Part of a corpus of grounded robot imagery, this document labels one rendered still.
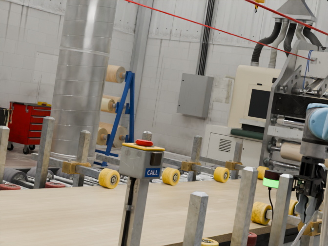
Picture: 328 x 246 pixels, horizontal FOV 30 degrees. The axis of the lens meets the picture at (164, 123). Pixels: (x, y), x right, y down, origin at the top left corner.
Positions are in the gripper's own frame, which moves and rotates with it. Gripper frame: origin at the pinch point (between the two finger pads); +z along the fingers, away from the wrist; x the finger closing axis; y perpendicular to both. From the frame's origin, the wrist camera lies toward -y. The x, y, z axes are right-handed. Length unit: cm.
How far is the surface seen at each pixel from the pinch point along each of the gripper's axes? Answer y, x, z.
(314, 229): -19.6, -4.5, 6.4
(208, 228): 5.1, -32.0, 11.2
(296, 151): -227, -109, -5
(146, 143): 80, -6, -22
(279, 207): 4.4, -7.5, -2.3
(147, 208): 3, -61, 11
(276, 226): 4.4, -7.4, 3.9
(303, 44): -263, -135, -86
